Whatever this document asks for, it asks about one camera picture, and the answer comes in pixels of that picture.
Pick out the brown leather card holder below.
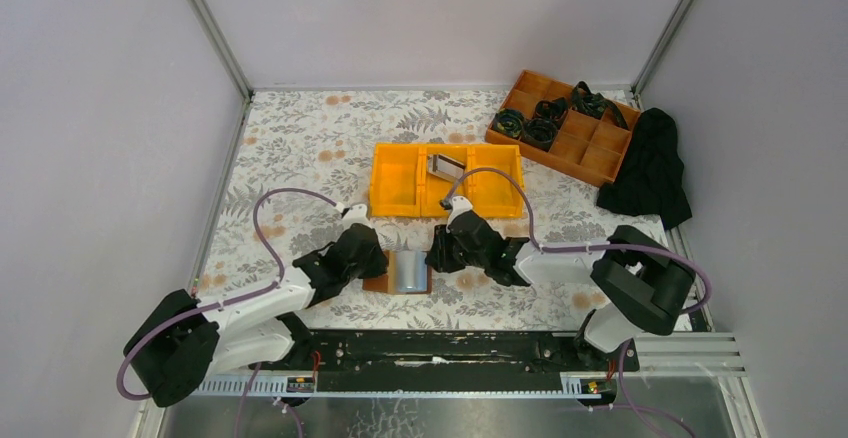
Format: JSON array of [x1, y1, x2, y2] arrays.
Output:
[[362, 250, 432, 295]]

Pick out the loose dark floral tie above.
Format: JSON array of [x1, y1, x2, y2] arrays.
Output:
[[570, 81, 629, 130]]

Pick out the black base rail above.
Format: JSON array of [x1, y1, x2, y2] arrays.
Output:
[[264, 329, 640, 393]]

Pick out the yellow plastic bin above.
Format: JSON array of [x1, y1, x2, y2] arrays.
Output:
[[369, 143, 423, 218], [466, 144, 524, 219], [421, 144, 469, 218]]

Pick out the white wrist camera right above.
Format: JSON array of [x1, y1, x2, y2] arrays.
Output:
[[440, 195, 473, 221]]

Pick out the wooden compartment tray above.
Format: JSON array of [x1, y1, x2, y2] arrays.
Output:
[[485, 70, 642, 187]]

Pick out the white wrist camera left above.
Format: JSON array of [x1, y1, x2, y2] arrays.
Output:
[[341, 203, 373, 229]]

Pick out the rolled tie dark orange pattern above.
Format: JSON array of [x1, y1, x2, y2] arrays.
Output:
[[533, 97, 569, 128]]

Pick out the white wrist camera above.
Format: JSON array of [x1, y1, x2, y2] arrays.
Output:
[[440, 195, 473, 221], [341, 203, 373, 229]]

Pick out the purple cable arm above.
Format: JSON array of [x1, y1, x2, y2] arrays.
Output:
[[117, 187, 352, 401], [442, 167, 713, 317]]

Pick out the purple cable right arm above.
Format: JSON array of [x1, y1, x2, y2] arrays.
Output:
[[442, 167, 713, 317]]

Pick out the black cloth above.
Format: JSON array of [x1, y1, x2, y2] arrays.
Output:
[[596, 108, 693, 230]]

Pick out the rolled tie dark brown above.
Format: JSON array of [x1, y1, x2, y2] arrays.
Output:
[[522, 118, 559, 152]]

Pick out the rolled tie green yellow pattern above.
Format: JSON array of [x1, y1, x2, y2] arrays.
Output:
[[492, 108, 525, 140]]

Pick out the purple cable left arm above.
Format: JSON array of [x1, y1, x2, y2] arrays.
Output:
[[117, 187, 352, 401]]

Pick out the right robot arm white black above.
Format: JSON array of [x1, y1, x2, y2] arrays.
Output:
[[425, 211, 696, 354]]

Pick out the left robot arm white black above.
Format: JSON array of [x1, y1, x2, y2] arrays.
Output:
[[116, 223, 388, 408]]

